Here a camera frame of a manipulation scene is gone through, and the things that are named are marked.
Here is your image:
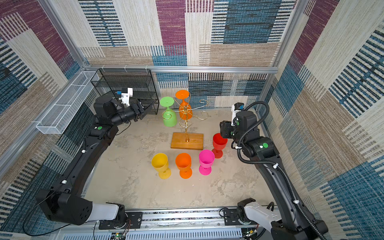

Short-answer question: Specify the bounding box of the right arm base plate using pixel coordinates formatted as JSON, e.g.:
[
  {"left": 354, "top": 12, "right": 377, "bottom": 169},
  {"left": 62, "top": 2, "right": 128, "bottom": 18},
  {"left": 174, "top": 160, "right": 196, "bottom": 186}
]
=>
[{"left": 219, "top": 208, "right": 257, "bottom": 226}]

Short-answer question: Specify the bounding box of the gold wire wine glass rack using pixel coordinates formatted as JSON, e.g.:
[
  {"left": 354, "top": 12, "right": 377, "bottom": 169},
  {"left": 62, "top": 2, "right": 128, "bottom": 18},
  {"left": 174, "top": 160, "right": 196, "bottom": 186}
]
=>
[{"left": 171, "top": 91, "right": 209, "bottom": 150}]

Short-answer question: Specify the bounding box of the yellow wine glass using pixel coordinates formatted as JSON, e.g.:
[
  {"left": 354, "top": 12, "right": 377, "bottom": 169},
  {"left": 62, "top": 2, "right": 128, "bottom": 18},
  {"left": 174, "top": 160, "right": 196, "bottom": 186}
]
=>
[{"left": 152, "top": 153, "right": 172, "bottom": 180}]

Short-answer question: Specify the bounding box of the orange wine glass back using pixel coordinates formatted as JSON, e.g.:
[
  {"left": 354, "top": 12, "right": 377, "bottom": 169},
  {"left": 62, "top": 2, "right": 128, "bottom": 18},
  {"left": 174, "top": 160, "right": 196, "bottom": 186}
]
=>
[{"left": 175, "top": 90, "right": 193, "bottom": 120}]

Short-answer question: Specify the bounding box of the aluminium front rail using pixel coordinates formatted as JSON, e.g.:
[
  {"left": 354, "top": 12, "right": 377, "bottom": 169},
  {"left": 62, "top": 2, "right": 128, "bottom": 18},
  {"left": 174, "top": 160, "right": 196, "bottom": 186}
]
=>
[{"left": 50, "top": 206, "right": 287, "bottom": 240}]

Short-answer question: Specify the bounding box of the green wine glass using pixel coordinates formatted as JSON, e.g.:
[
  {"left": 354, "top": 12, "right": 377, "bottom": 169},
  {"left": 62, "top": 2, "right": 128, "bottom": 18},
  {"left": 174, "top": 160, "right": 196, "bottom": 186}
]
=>
[{"left": 160, "top": 97, "right": 178, "bottom": 127}]

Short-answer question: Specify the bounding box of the magenta wine glass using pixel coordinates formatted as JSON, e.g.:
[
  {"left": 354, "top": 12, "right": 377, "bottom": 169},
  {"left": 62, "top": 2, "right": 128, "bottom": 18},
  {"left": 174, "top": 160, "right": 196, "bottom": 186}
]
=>
[{"left": 199, "top": 150, "right": 215, "bottom": 176}]

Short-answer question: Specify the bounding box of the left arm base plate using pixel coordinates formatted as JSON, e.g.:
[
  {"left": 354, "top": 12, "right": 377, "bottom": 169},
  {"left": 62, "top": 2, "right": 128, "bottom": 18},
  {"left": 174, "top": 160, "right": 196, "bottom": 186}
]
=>
[{"left": 98, "top": 212, "right": 143, "bottom": 230}]

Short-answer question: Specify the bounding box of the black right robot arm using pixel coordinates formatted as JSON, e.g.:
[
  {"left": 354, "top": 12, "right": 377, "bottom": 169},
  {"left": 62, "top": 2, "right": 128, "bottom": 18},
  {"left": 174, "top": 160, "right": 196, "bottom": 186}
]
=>
[{"left": 220, "top": 101, "right": 328, "bottom": 240}]

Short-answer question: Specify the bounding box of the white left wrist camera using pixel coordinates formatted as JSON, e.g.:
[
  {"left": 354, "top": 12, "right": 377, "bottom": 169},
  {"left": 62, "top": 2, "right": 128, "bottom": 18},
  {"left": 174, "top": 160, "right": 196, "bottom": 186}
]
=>
[{"left": 117, "top": 88, "right": 133, "bottom": 107}]

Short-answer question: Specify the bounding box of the red wine glass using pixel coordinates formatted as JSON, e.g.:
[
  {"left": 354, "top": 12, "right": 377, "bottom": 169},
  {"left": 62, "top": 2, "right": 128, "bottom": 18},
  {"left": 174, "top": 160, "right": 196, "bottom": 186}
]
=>
[{"left": 212, "top": 133, "right": 228, "bottom": 159}]

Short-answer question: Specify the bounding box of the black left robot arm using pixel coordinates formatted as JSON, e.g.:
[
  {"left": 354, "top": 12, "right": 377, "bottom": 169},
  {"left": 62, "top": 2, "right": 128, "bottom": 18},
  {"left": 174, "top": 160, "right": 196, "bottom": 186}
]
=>
[{"left": 36, "top": 95, "right": 156, "bottom": 227}]

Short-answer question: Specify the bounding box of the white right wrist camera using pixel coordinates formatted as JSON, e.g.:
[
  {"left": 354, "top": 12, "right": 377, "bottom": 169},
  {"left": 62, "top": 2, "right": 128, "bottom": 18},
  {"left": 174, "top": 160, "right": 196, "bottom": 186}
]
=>
[{"left": 231, "top": 103, "right": 244, "bottom": 125}]

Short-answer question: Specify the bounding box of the white wire mesh basket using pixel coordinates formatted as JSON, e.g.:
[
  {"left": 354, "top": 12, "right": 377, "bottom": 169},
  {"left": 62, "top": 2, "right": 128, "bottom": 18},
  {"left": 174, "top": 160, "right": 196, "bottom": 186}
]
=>
[{"left": 36, "top": 71, "right": 99, "bottom": 135}]

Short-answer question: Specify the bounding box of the orange wine glass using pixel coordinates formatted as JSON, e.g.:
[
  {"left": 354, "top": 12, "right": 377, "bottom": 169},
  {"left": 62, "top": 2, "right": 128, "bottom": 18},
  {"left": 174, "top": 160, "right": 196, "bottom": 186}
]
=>
[
  {"left": 175, "top": 90, "right": 193, "bottom": 120},
  {"left": 175, "top": 153, "right": 193, "bottom": 179}
]

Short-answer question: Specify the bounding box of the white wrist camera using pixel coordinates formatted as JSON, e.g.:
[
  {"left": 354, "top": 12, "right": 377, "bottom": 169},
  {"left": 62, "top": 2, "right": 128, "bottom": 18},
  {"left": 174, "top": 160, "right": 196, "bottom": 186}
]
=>
[
  {"left": 117, "top": 88, "right": 133, "bottom": 107},
  {"left": 231, "top": 103, "right": 244, "bottom": 125}
]

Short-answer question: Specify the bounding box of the black wire shelf rack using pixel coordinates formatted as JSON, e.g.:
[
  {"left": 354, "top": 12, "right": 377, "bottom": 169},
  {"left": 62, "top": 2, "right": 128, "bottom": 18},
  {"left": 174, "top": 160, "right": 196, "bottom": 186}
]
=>
[{"left": 91, "top": 69, "right": 160, "bottom": 115}]

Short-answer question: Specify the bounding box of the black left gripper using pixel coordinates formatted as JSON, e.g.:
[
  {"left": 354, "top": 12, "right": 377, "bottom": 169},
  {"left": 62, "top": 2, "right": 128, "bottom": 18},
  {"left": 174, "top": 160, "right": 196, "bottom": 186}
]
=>
[{"left": 110, "top": 100, "right": 154, "bottom": 129}]

